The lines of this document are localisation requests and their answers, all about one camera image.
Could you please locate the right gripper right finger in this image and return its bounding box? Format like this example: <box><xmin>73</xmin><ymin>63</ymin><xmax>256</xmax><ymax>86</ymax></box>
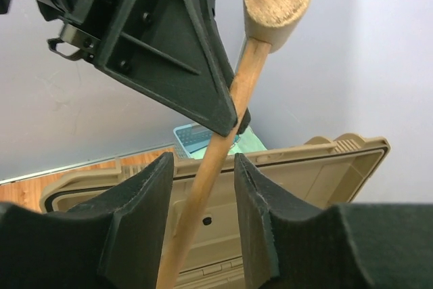
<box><xmin>234</xmin><ymin>154</ymin><xmax>432</xmax><ymax>288</ymax></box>

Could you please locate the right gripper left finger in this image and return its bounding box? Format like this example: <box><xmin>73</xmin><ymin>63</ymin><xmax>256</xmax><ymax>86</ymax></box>
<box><xmin>1</xmin><ymin>152</ymin><xmax>174</xmax><ymax>288</ymax></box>

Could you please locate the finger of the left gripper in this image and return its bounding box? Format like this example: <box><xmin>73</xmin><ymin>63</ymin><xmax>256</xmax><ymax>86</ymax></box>
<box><xmin>94</xmin><ymin>0</ymin><xmax>237</xmax><ymax>136</ymax></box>
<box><xmin>237</xmin><ymin>109</ymin><xmax>251</xmax><ymax>135</ymax></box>

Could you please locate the tan plastic tool box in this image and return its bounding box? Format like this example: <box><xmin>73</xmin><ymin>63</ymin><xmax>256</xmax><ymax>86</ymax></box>
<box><xmin>39</xmin><ymin>133</ymin><xmax>390</xmax><ymax>288</ymax></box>

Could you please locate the wooden handle tool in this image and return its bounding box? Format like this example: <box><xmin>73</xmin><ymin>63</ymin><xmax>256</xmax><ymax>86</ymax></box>
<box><xmin>156</xmin><ymin>0</ymin><xmax>311</xmax><ymax>288</ymax></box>

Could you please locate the green cartoon print cloth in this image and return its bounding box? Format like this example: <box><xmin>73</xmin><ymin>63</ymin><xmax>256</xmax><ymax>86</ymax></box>
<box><xmin>228</xmin><ymin>127</ymin><xmax>267</xmax><ymax>155</ymax></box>

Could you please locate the blue plastic basket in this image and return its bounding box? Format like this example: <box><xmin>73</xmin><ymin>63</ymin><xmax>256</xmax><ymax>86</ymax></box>
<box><xmin>173</xmin><ymin>123</ymin><xmax>213</xmax><ymax>159</ymax></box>

